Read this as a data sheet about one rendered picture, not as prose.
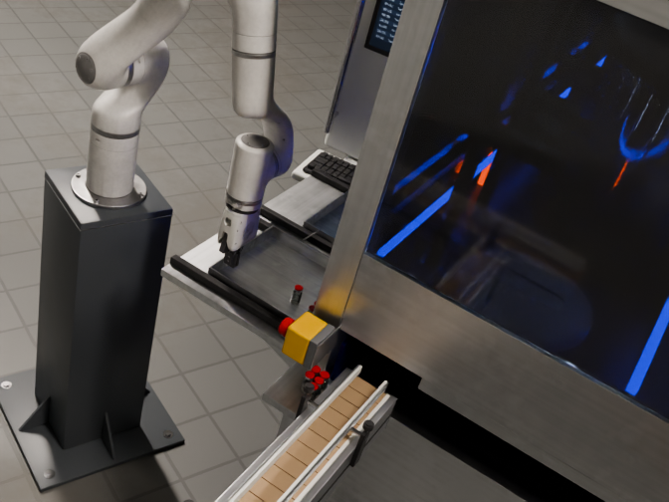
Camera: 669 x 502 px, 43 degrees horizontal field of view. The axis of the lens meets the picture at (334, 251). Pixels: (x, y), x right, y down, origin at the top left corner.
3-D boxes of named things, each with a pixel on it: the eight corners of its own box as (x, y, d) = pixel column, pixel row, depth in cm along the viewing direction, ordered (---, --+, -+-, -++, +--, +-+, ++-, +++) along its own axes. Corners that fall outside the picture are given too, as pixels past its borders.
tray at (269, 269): (382, 301, 205) (385, 290, 203) (327, 353, 185) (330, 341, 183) (270, 235, 215) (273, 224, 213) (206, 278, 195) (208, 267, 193)
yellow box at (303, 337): (328, 353, 173) (335, 327, 169) (309, 371, 168) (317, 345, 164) (298, 335, 175) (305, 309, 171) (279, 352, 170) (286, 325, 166)
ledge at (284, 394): (349, 400, 178) (351, 394, 176) (317, 435, 168) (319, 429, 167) (295, 367, 182) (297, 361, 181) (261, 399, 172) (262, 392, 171)
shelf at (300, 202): (459, 251, 234) (461, 245, 233) (331, 381, 181) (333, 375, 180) (317, 175, 249) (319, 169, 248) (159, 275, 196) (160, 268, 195)
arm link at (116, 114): (80, 121, 206) (86, 29, 192) (138, 105, 219) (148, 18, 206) (111, 143, 201) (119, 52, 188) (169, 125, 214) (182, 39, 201)
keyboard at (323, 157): (433, 204, 263) (435, 197, 261) (418, 223, 252) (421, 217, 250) (320, 154, 271) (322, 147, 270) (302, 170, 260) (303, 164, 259)
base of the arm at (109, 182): (59, 173, 218) (63, 111, 208) (127, 164, 229) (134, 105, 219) (88, 215, 207) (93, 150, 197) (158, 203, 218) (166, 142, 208)
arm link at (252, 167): (247, 176, 192) (218, 187, 185) (257, 125, 184) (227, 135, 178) (274, 194, 188) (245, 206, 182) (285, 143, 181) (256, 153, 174)
